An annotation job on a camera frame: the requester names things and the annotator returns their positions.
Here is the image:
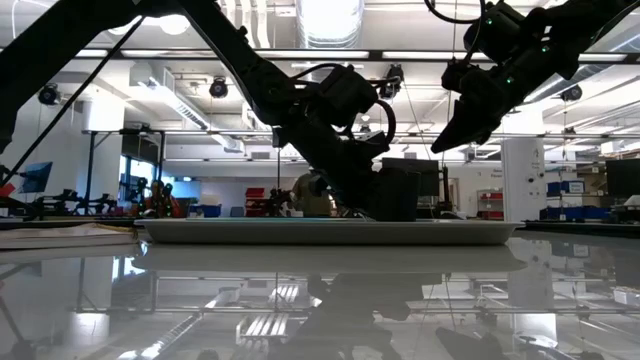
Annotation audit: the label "tilted blue screen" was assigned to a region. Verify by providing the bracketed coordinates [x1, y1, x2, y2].
[18, 160, 54, 195]

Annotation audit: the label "long left arm cable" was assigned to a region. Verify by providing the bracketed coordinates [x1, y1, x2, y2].
[0, 14, 147, 189]

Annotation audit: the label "gripper cable loop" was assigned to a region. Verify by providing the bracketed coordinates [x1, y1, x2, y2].
[373, 98, 398, 147]
[423, 0, 485, 26]

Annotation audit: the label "blue storage bins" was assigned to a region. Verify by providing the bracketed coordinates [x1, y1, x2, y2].
[539, 179, 611, 222]

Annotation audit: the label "background robot arms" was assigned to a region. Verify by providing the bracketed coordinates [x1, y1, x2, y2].
[37, 177, 176, 219]

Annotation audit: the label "black hanging camera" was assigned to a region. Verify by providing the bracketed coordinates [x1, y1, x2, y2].
[559, 84, 584, 104]
[382, 63, 406, 100]
[38, 82, 62, 107]
[208, 76, 230, 100]

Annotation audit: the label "right gripper cable loop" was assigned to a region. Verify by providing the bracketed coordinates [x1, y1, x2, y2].
[423, 0, 485, 26]

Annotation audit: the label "silver ceiling duct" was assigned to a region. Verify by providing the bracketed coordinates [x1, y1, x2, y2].
[296, 0, 365, 50]

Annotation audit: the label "left gripper cable loop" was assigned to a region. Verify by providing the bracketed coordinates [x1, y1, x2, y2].
[373, 98, 398, 147]

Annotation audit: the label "black aluminium rig frame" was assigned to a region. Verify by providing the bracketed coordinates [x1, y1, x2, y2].
[0, 47, 640, 64]

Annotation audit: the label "large dark monitor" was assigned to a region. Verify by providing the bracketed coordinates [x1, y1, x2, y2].
[605, 158, 640, 199]

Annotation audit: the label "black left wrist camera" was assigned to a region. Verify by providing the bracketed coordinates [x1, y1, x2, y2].
[318, 64, 380, 127]

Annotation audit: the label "black cup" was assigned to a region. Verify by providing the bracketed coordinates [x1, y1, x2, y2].
[372, 167, 422, 223]

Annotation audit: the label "grey plastic tray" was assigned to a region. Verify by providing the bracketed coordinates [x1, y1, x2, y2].
[133, 217, 527, 247]

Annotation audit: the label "red storage bins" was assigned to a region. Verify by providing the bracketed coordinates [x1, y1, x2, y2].
[244, 186, 267, 218]

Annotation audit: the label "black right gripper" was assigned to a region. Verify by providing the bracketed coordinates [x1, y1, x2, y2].
[430, 56, 527, 154]

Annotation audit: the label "black computer monitor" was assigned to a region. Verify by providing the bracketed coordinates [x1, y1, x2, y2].
[381, 157, 442, 198]

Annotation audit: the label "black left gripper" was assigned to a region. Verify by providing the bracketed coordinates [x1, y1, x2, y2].
[273, 121, 391, 220]

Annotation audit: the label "person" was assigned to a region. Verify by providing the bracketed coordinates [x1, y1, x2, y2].
[291, 171, 335, 219]

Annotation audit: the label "white room pillar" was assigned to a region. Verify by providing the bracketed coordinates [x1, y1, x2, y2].
[500, 136, 547, 224]

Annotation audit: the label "black metal stand frame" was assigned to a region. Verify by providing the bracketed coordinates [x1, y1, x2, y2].
[81, 127, 167, 217]

